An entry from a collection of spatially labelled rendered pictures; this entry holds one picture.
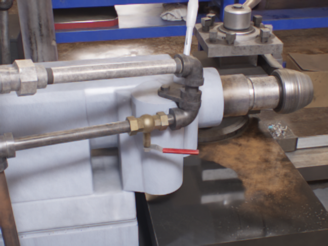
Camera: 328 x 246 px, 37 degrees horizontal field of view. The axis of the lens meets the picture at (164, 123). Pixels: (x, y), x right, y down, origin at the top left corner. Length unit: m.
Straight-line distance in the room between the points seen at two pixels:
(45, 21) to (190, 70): 1.01
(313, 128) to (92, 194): 2.43
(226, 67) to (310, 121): 2.16
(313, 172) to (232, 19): 0.42
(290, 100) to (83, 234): 0.45
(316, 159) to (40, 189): 0.70
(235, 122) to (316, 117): 2.19
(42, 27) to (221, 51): 0.78
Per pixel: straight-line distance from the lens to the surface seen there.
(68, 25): 2.70
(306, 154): 1.29
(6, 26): 0.99
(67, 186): 0.86
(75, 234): 0.87
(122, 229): 0.87
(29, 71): 0.62
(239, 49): 1.08
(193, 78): 0.74
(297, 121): 3.23
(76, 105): 0.82
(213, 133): 1.11
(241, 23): 1.12
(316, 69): 3.33
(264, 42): 1.10
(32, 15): 1.67
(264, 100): 0.94
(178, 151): 0.76
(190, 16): 0.85
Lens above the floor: 1.50
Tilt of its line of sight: 29 degrees down
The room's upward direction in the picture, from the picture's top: straight up
